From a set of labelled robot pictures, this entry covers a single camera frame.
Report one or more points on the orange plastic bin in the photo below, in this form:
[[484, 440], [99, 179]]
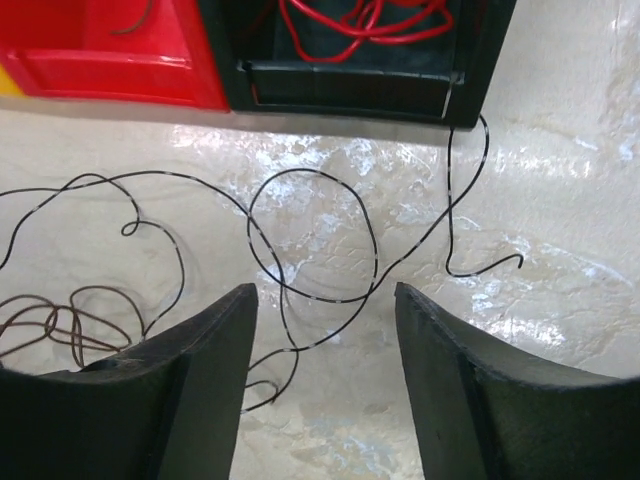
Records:
[[8, 86]]

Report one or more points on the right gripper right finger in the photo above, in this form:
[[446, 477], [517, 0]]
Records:
[[483, 409]]

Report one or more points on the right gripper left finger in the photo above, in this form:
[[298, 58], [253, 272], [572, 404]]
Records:
[[167, 408]]

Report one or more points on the black plastic bin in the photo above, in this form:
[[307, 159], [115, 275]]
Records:
[[375, 60]]

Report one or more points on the red plastic bin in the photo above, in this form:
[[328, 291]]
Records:
[[132, 51]]

